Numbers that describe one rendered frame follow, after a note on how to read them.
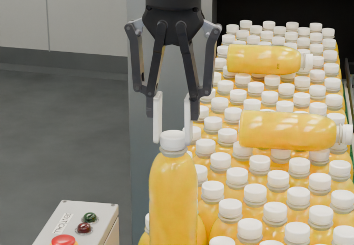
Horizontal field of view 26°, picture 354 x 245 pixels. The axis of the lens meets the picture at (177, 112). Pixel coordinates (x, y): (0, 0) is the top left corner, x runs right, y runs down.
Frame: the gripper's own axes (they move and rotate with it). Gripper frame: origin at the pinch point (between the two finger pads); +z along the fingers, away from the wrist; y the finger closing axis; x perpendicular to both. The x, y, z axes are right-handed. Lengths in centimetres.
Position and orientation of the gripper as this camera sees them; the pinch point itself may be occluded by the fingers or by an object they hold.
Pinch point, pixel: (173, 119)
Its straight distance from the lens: 109.2
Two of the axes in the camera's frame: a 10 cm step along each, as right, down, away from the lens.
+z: 0.0, 9.4, 3.5
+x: 1.7, -3.4, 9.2
